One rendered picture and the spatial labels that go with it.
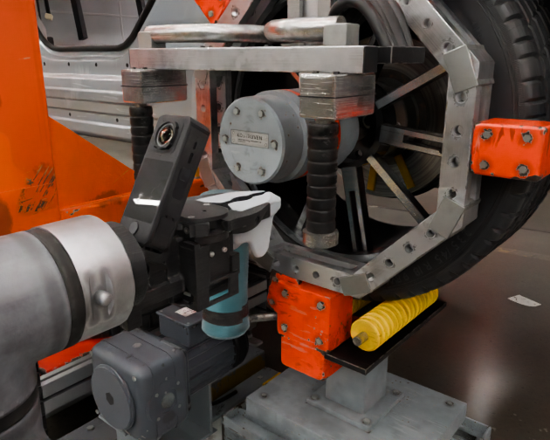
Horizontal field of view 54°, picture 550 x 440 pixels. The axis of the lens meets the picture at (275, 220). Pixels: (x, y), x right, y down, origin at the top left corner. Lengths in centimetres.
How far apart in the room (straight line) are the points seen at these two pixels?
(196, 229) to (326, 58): 28
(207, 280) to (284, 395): 85
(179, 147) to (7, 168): 65
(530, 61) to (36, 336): 70
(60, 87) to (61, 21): 166
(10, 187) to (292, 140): 54
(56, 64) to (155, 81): 100
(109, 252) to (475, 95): 53
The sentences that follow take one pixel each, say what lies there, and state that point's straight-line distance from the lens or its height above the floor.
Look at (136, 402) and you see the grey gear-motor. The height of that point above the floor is 33.
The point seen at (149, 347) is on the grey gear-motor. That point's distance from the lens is 115.
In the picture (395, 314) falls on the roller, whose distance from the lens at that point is 99.
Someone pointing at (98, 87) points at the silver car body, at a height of 88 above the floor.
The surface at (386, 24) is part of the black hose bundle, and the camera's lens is 71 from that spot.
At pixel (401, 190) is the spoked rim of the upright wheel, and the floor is 75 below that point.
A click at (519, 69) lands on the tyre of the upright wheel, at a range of 84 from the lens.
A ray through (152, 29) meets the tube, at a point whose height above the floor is 101.
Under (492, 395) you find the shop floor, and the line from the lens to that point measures 181.
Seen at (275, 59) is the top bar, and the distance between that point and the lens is 69.
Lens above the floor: 97
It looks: 17 degrees down
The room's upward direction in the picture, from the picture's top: straight up
